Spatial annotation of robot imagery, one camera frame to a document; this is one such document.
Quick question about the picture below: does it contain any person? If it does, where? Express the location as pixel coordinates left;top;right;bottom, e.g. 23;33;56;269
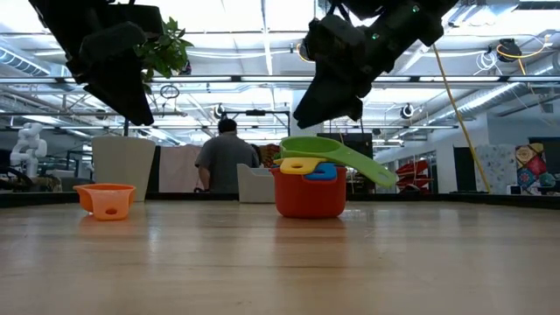
194;117;263;194

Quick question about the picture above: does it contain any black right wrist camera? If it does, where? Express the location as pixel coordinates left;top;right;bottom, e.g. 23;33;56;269
304;14;368;67

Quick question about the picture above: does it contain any blue measuring cup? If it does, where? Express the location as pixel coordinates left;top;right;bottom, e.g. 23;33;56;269
304;162;339;183

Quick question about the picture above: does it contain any black table frame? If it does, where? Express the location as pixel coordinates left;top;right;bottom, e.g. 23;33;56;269
0;191;560;209

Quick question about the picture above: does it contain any green leafy plant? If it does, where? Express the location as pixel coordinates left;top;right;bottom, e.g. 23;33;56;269
123;16;195;137

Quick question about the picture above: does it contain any green measuring cup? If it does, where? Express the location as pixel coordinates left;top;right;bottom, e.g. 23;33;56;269
274;135;398;190

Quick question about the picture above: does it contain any patterned red cloth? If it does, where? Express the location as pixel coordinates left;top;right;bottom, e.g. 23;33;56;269
261;143;281;168

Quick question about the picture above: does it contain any black hanging ring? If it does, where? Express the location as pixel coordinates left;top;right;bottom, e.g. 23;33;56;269
158;83;181;101

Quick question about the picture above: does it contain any grey plastic basket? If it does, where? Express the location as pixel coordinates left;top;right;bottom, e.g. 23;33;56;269
236;163;277;205

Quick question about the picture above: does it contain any colourful patchwork quilt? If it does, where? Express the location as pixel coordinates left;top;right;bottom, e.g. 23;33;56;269
514;143;548;193

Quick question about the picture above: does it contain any white plant pot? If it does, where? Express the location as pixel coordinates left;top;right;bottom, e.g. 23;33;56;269
90;135;158;203

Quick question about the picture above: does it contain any orange measuring cup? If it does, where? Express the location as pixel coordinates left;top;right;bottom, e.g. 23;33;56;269
73;183;137;222

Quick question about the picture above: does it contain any white floral cloth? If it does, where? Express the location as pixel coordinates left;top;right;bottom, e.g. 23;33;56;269
474;143;517;193

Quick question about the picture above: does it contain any yellow measuring cup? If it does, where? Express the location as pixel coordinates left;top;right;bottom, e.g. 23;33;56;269
273;157;327;176

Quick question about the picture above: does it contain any red rack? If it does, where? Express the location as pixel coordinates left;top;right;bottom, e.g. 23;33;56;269
395;159;432;190

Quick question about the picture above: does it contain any black television screen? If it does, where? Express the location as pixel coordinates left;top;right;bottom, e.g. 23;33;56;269
317;132;374;168

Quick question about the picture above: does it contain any black door panel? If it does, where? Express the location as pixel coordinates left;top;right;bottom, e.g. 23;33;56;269
452;146;478;193

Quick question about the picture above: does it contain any red measuring cup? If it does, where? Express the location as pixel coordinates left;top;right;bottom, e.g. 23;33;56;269
269;165;348;220

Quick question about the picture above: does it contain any yellow hanging cable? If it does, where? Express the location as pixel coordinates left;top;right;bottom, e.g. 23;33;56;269
431;43;492;194

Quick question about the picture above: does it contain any pink cloth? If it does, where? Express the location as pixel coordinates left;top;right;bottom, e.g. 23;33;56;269
157;143;205;193

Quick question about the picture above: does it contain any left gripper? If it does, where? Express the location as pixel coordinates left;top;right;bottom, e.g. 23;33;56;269
28;0;165;127

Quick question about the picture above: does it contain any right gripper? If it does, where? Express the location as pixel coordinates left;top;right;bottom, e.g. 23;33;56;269
291;12;415;130

